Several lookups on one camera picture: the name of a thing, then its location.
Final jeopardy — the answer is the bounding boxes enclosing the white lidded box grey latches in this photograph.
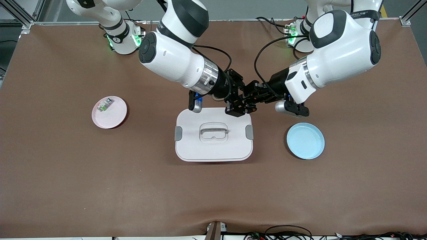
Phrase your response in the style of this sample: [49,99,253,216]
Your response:
[175,107,254,162]

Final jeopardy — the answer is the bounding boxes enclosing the black cable bundle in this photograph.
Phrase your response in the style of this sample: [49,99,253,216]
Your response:
[334,231,427,240]

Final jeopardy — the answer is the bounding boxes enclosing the green white switch block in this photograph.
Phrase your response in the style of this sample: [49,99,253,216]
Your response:
[97,98,113,112]

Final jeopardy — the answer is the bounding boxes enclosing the aluminium frame profile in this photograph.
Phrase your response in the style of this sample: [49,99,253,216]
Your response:
[400,0,427,27]
[0,0,46,34]

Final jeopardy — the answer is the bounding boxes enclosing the pink round plate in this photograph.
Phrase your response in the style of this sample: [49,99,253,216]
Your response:
[92,96,127,129]

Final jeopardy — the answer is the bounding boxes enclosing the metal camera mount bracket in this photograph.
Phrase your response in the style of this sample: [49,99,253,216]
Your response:
[205,221,228,240]

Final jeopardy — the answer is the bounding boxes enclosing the black looped cable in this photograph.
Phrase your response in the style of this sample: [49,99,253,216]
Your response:
[265,225,313,240]

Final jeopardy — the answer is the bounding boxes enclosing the metal table edge rail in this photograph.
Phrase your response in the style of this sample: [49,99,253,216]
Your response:
[32,18,411,26]

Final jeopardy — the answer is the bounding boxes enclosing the light blue round plate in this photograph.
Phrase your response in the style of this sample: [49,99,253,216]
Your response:
[287,122,325,160]

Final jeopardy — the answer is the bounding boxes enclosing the black cable at arm base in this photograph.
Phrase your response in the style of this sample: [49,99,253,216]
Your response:
[256,17,295,36]

